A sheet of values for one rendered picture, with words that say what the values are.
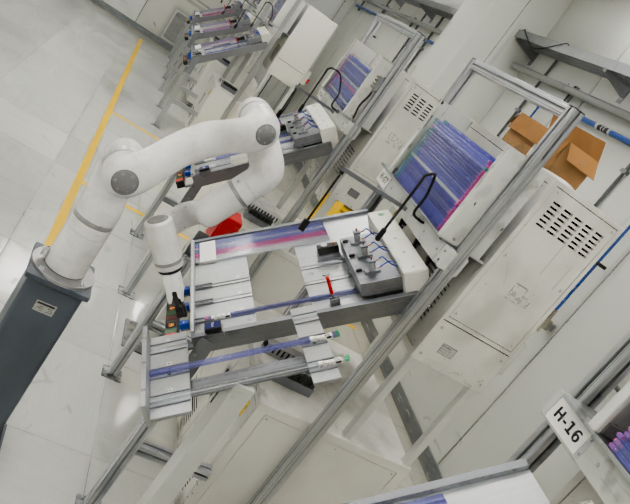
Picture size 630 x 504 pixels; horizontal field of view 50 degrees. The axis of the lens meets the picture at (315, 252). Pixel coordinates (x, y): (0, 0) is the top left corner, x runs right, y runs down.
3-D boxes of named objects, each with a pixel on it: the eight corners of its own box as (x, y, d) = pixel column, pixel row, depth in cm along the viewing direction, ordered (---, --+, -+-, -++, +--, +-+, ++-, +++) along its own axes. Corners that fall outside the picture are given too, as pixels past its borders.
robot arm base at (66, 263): (25, 271, 183) (57, 217, 178) (36, 240, 199) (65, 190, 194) (91, 299, 191) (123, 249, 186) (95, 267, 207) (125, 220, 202)
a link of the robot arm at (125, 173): (112, 186, 192) (112, 210, 178) (94, 149, 185) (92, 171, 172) (278, 129, 196) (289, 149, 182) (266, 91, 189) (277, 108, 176)
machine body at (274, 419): (163, 528, 234) (260, 401, 217) (169, 401, 296) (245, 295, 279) (313, 580, 258) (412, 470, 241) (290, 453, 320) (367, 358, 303)
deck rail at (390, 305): (195, 354, 205) (190, 337, 203) (195, 350, 207) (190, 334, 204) (420, 309, 212) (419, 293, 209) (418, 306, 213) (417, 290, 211)
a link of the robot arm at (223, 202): (227, 168, 205) (143, 221, 207) (232, 186, 191) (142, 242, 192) (243, 191, 209) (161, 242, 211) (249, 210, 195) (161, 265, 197)
